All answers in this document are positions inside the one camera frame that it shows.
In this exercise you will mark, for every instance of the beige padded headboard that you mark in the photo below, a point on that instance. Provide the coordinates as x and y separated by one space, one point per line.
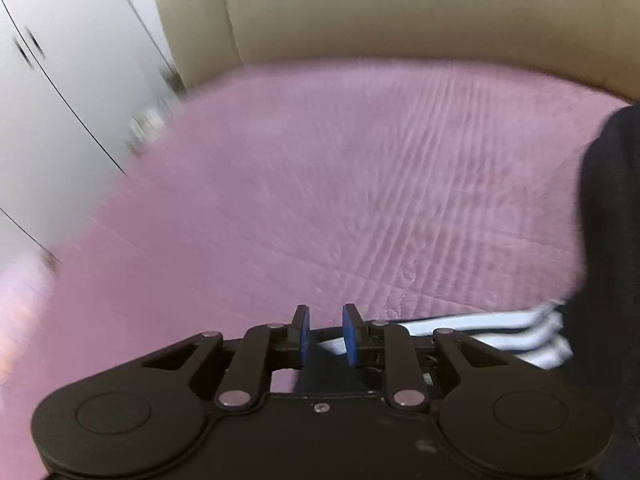
400 10

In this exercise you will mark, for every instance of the white wardrobe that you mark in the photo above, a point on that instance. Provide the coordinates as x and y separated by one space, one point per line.
65 90

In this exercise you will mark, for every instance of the navy garment with white stripes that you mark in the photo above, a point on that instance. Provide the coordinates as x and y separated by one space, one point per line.
610 210

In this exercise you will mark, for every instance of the pink bed blanket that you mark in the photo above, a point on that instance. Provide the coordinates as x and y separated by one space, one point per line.
300 185

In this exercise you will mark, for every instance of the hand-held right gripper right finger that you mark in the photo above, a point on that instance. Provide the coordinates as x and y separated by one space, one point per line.
352 341

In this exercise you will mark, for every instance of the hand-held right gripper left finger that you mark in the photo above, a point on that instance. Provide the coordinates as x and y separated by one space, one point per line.
303 338

